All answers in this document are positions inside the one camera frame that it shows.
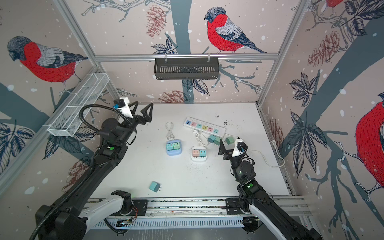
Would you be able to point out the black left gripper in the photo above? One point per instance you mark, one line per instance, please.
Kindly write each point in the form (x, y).
(141, 121)

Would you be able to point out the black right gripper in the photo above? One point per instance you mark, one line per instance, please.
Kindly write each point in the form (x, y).
(223, 150)

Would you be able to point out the light green charger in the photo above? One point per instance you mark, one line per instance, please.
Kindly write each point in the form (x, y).
(217, 141)

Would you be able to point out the white square power strip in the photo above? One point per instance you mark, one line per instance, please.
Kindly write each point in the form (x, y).
(198, 159)

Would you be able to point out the pink charger plug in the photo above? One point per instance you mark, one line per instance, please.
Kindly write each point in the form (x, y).
(195, 153)

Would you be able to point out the white long power strip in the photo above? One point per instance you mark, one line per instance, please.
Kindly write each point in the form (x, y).
(204, 127)

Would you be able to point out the teal charger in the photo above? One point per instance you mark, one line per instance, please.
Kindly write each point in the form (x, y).
(169, 146)
(211, 138)

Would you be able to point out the blue square power strip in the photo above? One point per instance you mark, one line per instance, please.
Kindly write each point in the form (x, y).
(174, 152)

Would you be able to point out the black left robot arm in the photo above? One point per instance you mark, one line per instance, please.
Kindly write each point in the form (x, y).
(65, 219)

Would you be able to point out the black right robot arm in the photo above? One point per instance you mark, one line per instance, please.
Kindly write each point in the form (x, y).
(254, 199)

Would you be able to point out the black hanging basket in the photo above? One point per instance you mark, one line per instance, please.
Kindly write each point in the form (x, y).
(187, 69)

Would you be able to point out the teal charger front lowest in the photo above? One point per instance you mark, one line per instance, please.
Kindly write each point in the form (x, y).
(155, 186)

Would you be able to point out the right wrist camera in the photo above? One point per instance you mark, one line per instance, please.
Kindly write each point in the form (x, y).
(240, 148)

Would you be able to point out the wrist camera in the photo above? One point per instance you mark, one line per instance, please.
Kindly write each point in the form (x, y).
(121, 105)
(240, 148)

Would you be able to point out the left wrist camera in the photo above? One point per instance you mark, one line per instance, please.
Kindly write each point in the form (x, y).
(121, 105)

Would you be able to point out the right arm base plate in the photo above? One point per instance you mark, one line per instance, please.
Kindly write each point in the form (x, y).
(238, 206)

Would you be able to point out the white wire mesh shelf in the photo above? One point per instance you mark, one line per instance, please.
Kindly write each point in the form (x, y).
(68, 121)

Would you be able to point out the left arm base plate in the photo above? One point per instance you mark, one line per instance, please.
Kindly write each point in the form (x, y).
(134, 208)

